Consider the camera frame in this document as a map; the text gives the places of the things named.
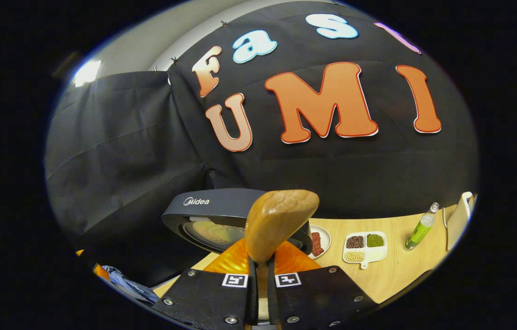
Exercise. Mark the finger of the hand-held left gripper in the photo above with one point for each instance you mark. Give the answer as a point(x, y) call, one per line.
point(101, 272)

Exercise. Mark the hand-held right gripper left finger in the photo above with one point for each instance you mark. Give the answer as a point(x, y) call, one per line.
point(212, 298)

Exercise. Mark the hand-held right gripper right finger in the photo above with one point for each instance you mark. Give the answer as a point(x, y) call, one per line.
point(313, 298)

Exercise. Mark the wooden spoon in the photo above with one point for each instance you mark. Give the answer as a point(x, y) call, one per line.
point(276, 220)

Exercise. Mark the dark grey rice cooker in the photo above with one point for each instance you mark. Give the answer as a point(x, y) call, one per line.
point(212, 204)

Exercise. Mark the blue cloth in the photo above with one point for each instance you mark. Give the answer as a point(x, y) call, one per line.
point(130, 286)

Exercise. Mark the round white plate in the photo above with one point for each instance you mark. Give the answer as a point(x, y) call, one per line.
point(325, 238)

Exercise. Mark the divided white bean dish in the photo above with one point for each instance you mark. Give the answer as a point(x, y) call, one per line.
point(377, 254)

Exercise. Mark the black backdrop cloth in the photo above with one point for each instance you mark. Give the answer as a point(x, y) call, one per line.
point(125, 160)

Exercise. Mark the green drink bottle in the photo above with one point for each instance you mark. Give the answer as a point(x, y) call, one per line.
point(419, 233)

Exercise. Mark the white toaster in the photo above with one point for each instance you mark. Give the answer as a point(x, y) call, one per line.
point(458, 224)

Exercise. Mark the ceiling light panel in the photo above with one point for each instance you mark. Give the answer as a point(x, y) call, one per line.
point(87, 73)

